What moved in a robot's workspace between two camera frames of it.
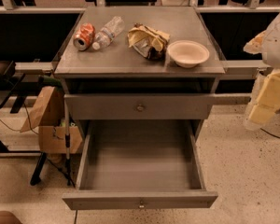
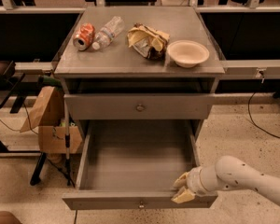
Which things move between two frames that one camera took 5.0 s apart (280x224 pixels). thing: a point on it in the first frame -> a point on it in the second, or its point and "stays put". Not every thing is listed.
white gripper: (278, 46) -> (194, 180)
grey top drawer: (140, 106) stays put
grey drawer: (140, 164) stays put
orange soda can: (84, 36) stays put
